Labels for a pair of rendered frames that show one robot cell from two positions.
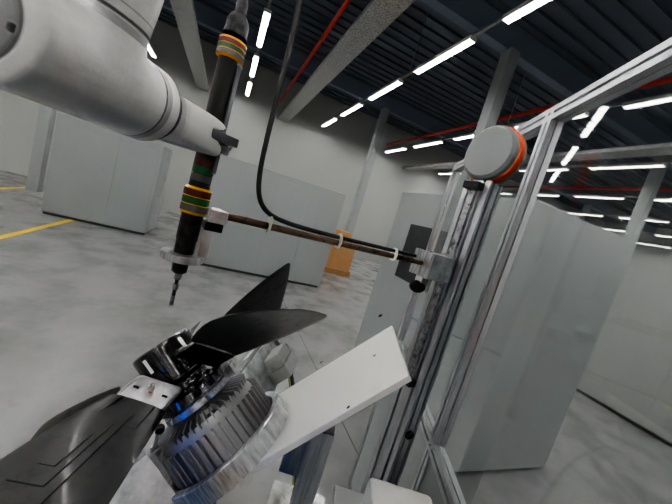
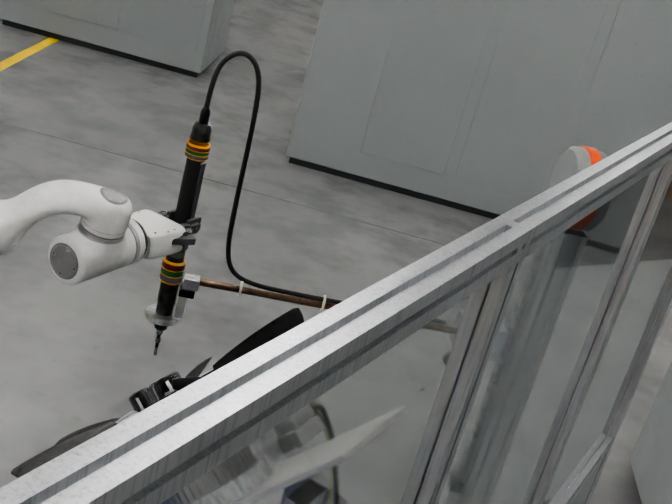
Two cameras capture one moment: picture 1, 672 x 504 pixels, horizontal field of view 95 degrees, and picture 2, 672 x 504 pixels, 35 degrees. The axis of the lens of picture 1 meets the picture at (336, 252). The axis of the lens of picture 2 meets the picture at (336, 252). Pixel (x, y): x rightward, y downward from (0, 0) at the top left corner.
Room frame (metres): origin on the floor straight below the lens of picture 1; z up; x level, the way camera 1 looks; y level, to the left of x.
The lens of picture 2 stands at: (-1.05, -0.71, 2.43)
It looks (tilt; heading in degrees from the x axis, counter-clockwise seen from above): 22 degrees down; 22
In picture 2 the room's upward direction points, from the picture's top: 15 degrees clockwise
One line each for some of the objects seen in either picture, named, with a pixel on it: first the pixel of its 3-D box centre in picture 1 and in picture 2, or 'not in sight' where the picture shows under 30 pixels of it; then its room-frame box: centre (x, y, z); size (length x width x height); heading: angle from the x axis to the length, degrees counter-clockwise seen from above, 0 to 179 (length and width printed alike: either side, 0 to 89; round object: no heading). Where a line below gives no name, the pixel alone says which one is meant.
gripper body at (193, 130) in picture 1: (172, 118); (146, 233); (0.41, 0.26, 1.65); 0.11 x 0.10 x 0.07; 178
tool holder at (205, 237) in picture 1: (194, 233); (172, 296); (0.53, 0.25, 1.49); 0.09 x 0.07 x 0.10; 123
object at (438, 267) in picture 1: (433, 265); not in sight; (0.86, -0.27, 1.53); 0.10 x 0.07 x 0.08; 123
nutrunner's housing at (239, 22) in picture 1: (209, 142); (182, 223); (0.52, 0.25, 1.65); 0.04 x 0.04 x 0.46
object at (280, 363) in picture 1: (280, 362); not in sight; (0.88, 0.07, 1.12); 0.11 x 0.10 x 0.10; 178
